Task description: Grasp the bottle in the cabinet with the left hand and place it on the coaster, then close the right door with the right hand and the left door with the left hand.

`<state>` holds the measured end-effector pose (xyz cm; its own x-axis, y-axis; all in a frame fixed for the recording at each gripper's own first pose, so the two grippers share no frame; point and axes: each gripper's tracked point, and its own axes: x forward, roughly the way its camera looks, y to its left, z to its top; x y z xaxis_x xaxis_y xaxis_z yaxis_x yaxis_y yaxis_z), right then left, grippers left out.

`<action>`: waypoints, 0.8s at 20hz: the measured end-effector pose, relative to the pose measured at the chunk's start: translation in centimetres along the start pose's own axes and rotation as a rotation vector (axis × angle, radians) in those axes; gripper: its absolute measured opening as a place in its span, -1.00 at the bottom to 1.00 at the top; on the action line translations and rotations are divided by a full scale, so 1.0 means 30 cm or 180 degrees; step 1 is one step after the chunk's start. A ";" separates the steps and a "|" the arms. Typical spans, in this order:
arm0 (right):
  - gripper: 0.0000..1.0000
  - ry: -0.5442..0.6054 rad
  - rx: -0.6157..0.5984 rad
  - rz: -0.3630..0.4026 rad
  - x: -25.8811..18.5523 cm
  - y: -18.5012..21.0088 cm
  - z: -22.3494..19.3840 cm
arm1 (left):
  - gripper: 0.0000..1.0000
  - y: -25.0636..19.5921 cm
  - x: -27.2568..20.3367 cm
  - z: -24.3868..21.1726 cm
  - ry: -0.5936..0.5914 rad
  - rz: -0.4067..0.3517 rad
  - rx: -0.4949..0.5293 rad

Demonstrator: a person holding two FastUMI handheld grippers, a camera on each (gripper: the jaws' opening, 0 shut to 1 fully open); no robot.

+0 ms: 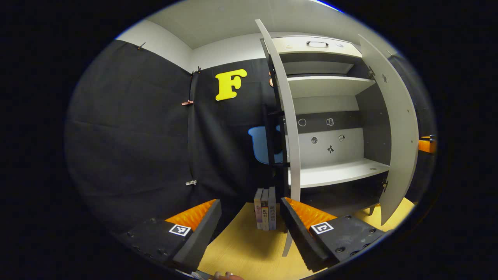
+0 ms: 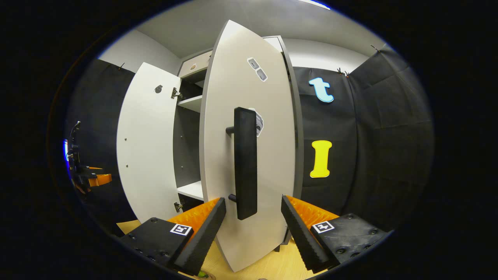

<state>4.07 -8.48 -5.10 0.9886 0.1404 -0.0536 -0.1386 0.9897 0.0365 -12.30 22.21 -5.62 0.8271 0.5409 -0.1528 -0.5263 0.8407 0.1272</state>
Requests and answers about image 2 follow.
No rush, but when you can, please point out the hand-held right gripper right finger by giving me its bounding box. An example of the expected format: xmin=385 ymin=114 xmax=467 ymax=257
xmin=280 ymin=194 xmax=389 ymax=275

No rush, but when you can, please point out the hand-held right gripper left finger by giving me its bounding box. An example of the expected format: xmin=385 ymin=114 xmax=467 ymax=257
xmin=119 ymin=197 xmax=227 ymax=276

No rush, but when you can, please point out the white cabinet door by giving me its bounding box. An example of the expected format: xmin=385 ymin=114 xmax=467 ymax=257
xmin=116 ymin=62 xmax=183 ymax=223
xmin=199 ymin=19 xmax=305 ymax=273

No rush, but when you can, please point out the white and grey cabinet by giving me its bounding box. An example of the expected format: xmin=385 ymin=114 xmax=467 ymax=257
xmin=171 ymin=36 xmax=305 ymax=252

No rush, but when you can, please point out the grey cabinet drawer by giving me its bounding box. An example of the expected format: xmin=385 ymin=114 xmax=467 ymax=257
xmin=178 ymin=51 xmax=212 ymax=78

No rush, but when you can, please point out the black backdrop cloth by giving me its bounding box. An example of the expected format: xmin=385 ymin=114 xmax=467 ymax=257
xmin=64 ymin=58 xmax=137 ymax=236
xmin=292 ymin=43 xmax=434 ymax=232

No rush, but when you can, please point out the long ceiling light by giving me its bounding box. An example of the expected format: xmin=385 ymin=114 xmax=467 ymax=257
xmin=298 ymin=0 xmax=331 ymax=11

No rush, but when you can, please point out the black door handle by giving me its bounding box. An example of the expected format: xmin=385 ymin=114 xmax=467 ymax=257
xmin=226 ymin=107 xmax=258 ymax=221

